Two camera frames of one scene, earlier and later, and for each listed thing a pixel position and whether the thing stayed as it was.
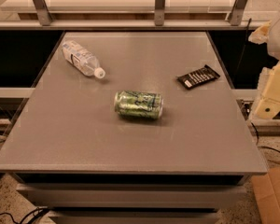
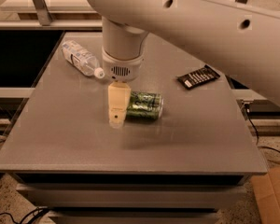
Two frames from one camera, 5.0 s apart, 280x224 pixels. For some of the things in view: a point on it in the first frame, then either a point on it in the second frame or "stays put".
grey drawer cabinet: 76,157 stays put
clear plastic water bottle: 82,60 stays put
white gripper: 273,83 -> 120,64
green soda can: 138,105 stays put
